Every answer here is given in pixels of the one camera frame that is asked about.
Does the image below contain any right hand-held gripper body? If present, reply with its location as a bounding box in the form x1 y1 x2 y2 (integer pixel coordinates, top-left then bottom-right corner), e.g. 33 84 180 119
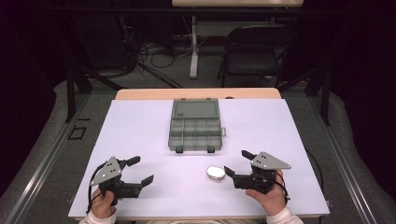
233 150 292 195

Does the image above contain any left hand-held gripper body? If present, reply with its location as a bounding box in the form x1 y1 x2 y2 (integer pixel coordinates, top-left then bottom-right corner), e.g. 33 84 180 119
90 156 143 207

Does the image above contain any small silver oval tin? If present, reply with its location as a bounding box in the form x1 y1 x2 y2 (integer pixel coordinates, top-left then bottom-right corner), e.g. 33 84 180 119
205 164 227 181

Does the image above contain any grey plastic compartment box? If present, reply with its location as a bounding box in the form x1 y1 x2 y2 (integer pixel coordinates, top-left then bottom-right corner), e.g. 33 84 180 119
167 97 227 154

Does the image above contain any person's left hand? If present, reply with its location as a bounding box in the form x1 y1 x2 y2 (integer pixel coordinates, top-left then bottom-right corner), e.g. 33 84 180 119
90 188 119 219

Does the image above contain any person's right hand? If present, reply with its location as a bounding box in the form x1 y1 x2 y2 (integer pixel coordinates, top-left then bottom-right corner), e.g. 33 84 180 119
245 169 290 217

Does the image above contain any white table mat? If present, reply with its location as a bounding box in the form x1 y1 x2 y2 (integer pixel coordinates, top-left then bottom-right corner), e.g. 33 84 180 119
67 98 331 219

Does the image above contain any black square floor hatch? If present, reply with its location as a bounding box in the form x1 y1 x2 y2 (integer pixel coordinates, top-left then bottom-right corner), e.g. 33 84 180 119
67 124 89 141

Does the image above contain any wooden table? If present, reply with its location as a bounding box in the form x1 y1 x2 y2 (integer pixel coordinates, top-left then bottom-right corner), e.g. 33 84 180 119
73 87 323 223

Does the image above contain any black metal stand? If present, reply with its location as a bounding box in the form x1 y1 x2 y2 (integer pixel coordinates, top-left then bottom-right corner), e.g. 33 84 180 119
276 60 332 127
63 57 127 123

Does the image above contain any black folding chair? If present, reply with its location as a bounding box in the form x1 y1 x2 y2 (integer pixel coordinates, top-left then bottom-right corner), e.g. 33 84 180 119
217 23 297 89

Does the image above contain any white-legged table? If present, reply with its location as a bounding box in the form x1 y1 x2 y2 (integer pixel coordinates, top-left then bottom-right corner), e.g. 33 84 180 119
171 0 304 80

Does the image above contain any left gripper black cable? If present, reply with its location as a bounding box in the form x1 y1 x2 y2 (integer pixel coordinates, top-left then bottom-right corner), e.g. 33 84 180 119
85 161 107 216

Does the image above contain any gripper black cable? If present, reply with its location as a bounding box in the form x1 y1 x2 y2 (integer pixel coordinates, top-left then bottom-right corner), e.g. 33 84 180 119
85 161 107 216
274 170 291 205

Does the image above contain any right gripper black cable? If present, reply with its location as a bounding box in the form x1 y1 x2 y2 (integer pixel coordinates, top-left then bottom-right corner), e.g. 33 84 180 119
274 170 291 205

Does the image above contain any aluminium floor rail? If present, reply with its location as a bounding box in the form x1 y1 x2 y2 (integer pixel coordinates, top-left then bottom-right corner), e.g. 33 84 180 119
4 92 92 224
305 95 378 224

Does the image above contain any bundle of floor cables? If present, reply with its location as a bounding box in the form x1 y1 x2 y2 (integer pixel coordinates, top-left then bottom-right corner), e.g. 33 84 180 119
118 32 194 90

